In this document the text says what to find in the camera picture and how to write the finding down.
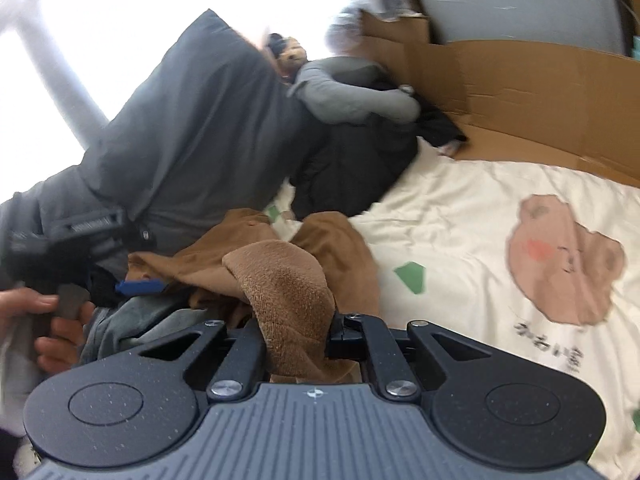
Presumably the brown printed t-shirt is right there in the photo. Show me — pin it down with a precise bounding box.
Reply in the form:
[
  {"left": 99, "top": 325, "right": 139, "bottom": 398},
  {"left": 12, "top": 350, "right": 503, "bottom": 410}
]
[{"left": 126, "top": 209, "right": 380, "bottom": 382}]

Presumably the black clothes pile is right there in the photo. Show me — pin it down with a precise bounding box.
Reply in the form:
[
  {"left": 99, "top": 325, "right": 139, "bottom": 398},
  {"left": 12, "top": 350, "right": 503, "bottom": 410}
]
[{"left": 288, "top": 77, "right": 469, "bottom": 221}]

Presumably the person's left hand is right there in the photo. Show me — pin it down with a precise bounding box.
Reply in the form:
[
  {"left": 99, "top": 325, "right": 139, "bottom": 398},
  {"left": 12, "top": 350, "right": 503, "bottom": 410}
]
[{"left": 1, "top": 287, "right": 94, "bottom": 375}]

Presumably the grey garment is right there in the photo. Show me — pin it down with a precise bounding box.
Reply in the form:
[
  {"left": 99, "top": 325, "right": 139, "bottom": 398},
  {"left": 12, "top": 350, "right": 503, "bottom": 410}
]
[{"left": 79, "top": 295, "right": 221, "bottom": 365}]

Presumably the cream bear print duvet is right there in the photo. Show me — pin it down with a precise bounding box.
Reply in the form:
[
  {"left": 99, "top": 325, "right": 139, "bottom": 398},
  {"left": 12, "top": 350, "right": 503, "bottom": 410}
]
[{"left": 264, "top": 136, "right": 640, "bottom": 478}]

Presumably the dark grey pillow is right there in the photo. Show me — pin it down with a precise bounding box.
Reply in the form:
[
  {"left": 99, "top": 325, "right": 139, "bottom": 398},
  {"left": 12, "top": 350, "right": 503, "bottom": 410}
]
[{"left": 18, "top": 11, "right": 326, "bottom": 256}]

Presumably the grey neck pillow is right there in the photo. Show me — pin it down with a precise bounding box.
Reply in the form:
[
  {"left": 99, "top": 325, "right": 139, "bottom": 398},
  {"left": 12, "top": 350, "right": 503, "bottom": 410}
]
[{"left": 288, "top": 56, "right": 421, "bottom": 125}]

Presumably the small brown plush toy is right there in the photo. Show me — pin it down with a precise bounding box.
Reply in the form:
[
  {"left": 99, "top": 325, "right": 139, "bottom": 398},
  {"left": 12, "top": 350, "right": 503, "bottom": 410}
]
[{"left": 265, "top": 32, "right": 308, "bottom": 84}]

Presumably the brown cardboard sheet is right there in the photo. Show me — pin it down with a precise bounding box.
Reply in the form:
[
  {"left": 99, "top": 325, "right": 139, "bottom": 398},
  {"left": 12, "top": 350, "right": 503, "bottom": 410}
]
[{"left": 355, "top": 14, "right": 639, "bottom": 185}]

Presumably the grey cabinet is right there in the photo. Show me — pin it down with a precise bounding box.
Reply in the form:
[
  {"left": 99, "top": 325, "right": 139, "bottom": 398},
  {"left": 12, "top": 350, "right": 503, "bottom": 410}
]
[{"left": 420, "top": 0, "right": 634, "bottom": 55}]

